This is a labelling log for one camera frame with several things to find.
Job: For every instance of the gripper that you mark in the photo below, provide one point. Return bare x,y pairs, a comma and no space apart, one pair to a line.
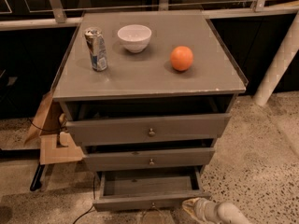
205,209

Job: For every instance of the grey bottom drawer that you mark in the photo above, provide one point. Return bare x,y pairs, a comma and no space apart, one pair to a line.
148,188

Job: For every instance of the grey drawer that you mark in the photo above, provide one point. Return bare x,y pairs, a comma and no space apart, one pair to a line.
148,188
149,159
146,130

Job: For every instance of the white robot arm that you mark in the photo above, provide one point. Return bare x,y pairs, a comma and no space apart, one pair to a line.
203,210

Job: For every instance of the grey middle drawer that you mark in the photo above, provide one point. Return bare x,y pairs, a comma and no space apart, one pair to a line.
149,159

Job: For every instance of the grey top drawer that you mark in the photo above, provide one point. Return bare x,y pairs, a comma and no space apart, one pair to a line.
146,130

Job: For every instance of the grey drawer cabinet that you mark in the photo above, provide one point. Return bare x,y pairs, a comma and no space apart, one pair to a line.
144,84

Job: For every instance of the orange fruit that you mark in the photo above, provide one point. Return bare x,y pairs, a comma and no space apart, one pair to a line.
181,58

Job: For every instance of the white ceramic bowl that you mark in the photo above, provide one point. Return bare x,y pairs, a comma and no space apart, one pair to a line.
135,37

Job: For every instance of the white diagonal pole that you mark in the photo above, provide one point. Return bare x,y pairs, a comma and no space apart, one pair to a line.
279,65

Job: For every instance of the blue silver drink can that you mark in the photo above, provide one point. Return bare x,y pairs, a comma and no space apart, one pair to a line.
97,48

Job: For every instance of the metal railing frame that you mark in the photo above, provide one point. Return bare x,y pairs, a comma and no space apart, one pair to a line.
35,14

